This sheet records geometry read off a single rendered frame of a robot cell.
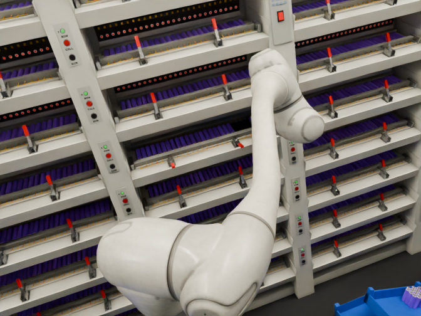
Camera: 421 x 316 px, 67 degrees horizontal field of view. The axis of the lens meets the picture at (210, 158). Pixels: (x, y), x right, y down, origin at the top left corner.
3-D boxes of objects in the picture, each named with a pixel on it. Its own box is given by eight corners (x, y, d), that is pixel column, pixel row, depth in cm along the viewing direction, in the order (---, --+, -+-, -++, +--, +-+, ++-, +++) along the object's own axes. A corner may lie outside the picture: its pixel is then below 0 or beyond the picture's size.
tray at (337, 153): (419, 140, 149) (430, 116, 139) (304, 177, 139) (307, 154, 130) (388, 117, 163) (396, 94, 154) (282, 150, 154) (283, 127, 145)
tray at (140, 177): (279, 144, 130) (280, 126, 123) (135, 188, 120) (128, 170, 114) (259, 118, 144) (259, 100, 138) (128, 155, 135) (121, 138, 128)
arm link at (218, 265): (270, 209, 53) (200, 202, 59) (233, 300, 39) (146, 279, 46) (280, 264, 59) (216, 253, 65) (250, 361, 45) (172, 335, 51)
